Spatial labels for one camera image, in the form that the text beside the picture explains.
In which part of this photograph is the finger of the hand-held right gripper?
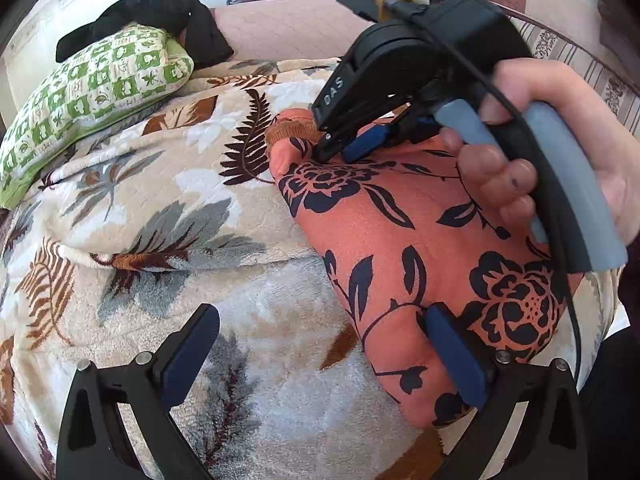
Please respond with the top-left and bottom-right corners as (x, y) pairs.
(311, 55), (416, 162)
(342, 110), (443, 164)

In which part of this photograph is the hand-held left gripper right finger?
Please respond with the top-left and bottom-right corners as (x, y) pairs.
(425, 303), (587, 480)

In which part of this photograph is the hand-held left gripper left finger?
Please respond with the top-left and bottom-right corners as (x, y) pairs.
(55, 303), (221, 480)

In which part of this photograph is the orange floral garment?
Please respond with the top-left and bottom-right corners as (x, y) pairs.
(265, 107), (583, 429)

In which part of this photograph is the person's right hand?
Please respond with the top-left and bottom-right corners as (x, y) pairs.
(440, 57), (640, 248)

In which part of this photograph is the pink bolster cushion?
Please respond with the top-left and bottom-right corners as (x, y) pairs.
(207, 0), (373, 64)

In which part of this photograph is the striped sofa cushion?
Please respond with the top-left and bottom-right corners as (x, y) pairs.
(475, 0), (640, 137)

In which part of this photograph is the leaf print blanket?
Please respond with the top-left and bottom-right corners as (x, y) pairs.
(0, 57), (631, 480)

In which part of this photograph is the black garment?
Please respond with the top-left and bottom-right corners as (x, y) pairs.
(55, 0), (235, 69)

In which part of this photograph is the green checked pillow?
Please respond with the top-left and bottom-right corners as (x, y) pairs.
(0, 25), (195, 209)

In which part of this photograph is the black cable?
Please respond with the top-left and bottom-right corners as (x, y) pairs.
(492, 75), (584, 392)

